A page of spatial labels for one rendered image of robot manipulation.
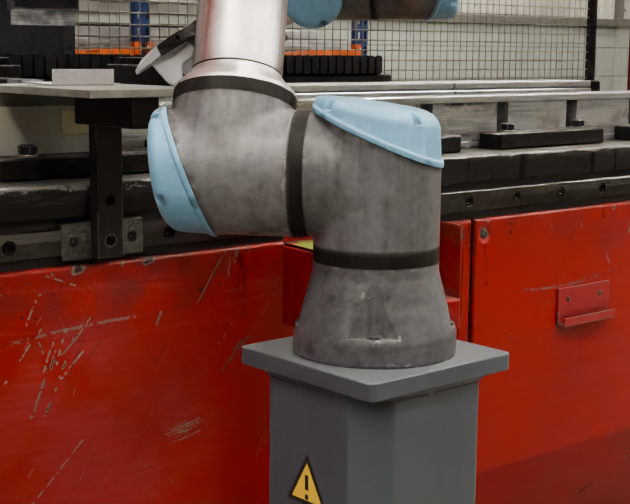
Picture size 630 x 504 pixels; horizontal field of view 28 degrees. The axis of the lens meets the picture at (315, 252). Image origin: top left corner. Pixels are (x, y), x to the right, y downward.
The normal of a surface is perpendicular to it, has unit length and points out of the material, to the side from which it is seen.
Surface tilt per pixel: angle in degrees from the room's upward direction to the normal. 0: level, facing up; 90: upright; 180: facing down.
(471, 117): 90
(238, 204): 113
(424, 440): 90
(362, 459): 90
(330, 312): 73
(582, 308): 90
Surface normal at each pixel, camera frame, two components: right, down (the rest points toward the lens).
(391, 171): 0.15, 0.16
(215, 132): -0.14, -0.22
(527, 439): 0.64, 0.13
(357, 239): -0.33, 0.15
